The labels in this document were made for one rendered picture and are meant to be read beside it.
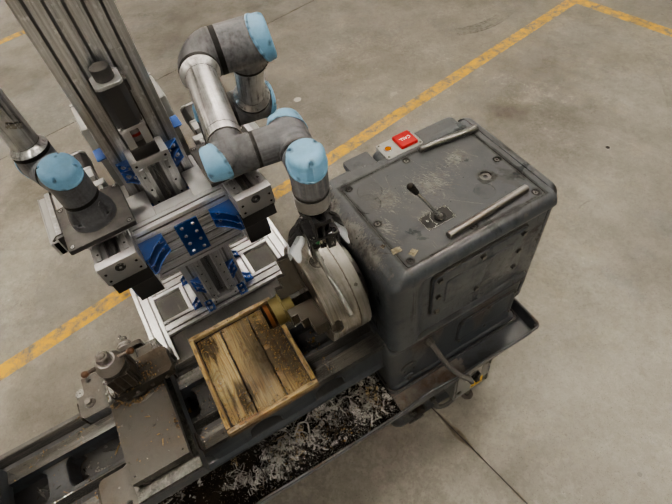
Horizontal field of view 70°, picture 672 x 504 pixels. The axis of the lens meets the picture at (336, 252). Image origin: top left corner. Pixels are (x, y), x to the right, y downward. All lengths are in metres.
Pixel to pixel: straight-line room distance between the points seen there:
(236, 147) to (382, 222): 0.54
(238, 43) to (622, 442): 2.20
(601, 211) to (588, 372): 1.05
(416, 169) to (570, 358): 1.47
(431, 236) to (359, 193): 0.26
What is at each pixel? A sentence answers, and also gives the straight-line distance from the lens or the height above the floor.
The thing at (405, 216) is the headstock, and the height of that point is 1.25.
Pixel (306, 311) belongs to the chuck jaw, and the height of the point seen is 1.11.
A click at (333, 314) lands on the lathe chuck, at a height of 1.15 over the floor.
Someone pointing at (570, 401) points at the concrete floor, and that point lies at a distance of 2.56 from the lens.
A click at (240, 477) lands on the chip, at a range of 1.84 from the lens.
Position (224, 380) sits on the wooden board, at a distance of 1.60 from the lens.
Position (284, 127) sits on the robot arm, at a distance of 0.97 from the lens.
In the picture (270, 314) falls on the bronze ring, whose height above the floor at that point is 1.11.
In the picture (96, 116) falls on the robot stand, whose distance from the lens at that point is 1.76.
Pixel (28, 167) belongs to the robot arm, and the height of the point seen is 1.37.
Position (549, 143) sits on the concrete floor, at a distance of 3.59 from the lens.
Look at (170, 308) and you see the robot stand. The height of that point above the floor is 0.21.
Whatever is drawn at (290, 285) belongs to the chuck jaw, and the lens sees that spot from 1.40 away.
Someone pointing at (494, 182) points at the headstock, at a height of 1.25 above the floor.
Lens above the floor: 2.29
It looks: 53 degrees down
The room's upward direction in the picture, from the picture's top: 10 degrees counter-clockwise
